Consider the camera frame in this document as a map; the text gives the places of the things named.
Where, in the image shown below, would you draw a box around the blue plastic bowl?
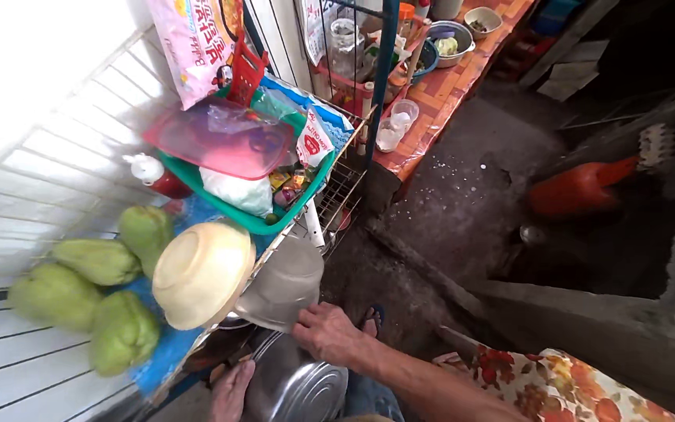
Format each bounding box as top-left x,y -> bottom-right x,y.
406,38 -> 440,84

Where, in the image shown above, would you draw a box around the clear plastic cup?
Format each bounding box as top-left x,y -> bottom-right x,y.
375,118 -> 406,154
390,98 -> 420,132

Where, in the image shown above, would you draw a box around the person's legs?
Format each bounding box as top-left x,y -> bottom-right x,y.
343,303 -> 406,422

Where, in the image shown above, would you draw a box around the translucent pink plastic lid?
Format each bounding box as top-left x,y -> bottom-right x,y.
142,97 -> 295,181

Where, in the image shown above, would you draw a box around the translucent plastic bowl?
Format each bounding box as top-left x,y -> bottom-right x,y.
234,234 -> 325,334

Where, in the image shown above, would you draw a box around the teal plastic basin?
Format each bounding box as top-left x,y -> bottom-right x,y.
156,86 -> 336,236

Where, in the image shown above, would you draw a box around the table with orange checked cover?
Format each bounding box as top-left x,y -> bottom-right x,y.
367,0 -> 536,203

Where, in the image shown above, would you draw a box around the clear plastic bag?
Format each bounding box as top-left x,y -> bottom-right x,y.
206,101 -> 280,134

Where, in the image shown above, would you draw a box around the floral cloth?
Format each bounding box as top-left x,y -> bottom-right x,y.
434,325 -> 675,422

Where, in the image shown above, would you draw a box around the white handle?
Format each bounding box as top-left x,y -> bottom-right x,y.
304,198 -> 327,247

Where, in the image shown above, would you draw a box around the white packet with red print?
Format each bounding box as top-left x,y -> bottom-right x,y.
296,105 -> 335,170

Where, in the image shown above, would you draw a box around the small cream bowl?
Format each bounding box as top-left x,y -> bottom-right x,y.
463,6 -> 504,39

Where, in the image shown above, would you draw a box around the person's left hand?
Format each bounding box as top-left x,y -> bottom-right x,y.
210,359 -> 256,422

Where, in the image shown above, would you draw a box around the red bottle with white cap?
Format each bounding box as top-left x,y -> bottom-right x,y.
123,153 -> 195,200

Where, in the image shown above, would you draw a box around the metal wire rack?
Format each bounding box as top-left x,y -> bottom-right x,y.
144,0 -> 401,406

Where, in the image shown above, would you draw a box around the clear jar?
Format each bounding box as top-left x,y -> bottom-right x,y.
330,18 -> 366,80

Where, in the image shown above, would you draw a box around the wall calendar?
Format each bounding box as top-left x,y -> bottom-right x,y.
298,0 -> 338,66

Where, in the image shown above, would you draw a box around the green chayote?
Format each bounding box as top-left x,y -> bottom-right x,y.
89,290 -> 161,378
7,262 -> 104,334
118,205 -> 174,279
50,238 -> 141,287

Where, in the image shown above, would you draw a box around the white plastic bag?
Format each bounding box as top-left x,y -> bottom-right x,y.
198,166 -> 274,219

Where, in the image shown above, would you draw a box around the person's right hand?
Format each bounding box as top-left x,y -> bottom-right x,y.
292,302 -> 368,370

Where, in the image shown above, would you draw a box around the pink printed package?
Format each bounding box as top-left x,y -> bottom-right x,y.
148,0 -> 245,111

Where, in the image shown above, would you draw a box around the white pot with handles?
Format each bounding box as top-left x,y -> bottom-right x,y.
424,20 -> 477,69

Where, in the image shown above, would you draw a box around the pink plastic shelf rack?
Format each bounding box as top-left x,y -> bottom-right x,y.
314,18 -> 433,141

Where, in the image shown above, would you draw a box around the small red plastic basket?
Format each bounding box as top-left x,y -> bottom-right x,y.
226,36 -> 270,108

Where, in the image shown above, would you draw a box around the shiny metal pot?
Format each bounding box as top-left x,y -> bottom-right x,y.
241,327 -> 349,422

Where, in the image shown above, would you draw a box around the cream plastic bowl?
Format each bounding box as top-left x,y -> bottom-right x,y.
152,221 -> 257,331

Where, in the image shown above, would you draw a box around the jar with orange lid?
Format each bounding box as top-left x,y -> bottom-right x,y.
395,3 -> 416,39

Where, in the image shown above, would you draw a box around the blue plastic sheet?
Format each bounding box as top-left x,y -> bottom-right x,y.
106,73 -> 355,399

